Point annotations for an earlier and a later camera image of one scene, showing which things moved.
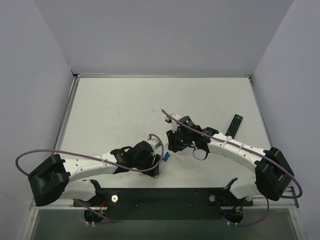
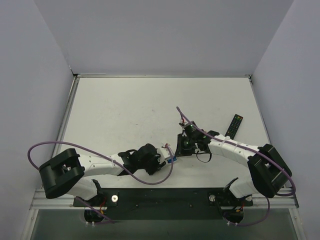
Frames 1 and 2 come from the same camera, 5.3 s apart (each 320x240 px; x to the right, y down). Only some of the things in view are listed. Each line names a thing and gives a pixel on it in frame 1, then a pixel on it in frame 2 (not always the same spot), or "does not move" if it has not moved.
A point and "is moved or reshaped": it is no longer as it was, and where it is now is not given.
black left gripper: [155, 163] does not move
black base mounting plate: [168, 203] does not move
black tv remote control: [234, 126] does not move
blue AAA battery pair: [166, 156] is moved or reshaped
